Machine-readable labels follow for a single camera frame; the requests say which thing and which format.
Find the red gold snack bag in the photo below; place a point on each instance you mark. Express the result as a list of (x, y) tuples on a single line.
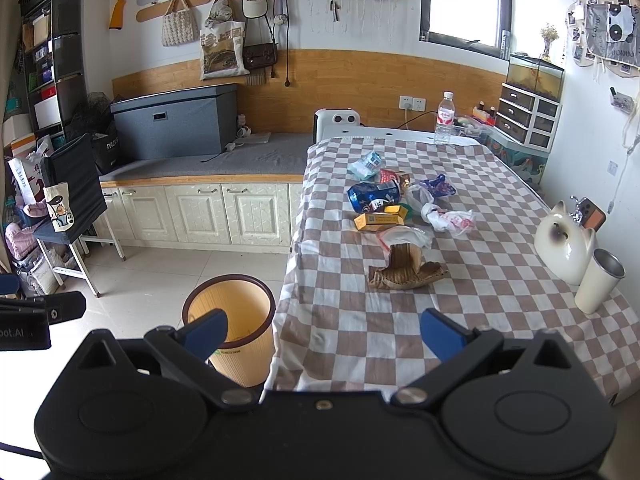
[(401, 178)]

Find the checkered brown white tablecloth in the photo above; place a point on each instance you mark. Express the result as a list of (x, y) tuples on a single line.
[(334, 332)]

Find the white plastic bag red print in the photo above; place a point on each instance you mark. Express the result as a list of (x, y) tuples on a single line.
[(456, 223)]

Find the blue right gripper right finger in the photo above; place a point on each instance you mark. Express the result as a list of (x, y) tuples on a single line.
[(444, 337)]

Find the white wall power socket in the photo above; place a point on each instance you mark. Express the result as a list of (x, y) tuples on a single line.
[(412, 103)]

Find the white metal tumbler cup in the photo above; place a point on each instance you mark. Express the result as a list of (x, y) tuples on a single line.
[(602, 275)]

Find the light blue snack pouch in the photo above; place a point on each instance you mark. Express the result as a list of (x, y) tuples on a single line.
[(367, 167)]

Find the black shelving unit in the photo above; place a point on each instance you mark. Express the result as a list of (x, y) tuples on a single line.
[(54, 65)]

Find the blue floral plastic bag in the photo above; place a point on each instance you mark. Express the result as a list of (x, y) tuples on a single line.
[(439, 187)]

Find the crushed blue pepsi can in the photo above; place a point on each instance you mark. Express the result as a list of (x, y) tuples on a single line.
[(373, 196)]

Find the dark framed window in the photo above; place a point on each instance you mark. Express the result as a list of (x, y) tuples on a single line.
[(481, 26)]

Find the printed canvas tote bag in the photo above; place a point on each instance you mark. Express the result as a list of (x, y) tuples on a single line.
[(222, 50)]

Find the yellow small carton box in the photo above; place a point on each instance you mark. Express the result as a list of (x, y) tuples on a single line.
[(390, 216)]

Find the torn brown cardboard piece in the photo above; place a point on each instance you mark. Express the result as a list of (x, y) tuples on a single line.
[(406, 269)]

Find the cream cabinet bench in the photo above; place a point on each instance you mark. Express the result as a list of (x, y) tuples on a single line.
[(245, 200)]

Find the panda photo wall board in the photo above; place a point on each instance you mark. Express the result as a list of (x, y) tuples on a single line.
[(605, 33)]

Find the clear water bottle red label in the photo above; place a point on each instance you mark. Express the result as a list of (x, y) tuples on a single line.
[(446, 112)]

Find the knitted beige handbag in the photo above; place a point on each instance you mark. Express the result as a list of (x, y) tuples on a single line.
[(179, 25)]

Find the clear plastic bag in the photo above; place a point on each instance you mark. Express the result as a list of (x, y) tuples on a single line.
[(398, 235)]

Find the glass fish tank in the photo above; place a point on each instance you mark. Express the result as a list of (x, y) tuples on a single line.
[(536, 75)]

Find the white drawer organizer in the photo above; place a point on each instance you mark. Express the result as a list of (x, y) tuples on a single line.
[(527, 118)]

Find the dark brown shoulder bag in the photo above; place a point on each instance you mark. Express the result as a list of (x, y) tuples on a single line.
[(259, 56)]

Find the grey fabric storage box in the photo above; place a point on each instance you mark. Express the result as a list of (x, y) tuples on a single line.
[(180, 123)]

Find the yellow round trash bin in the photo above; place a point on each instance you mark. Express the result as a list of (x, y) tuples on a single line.
[(249, 304)]

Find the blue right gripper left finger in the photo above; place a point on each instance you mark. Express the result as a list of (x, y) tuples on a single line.
[(204, 336)]

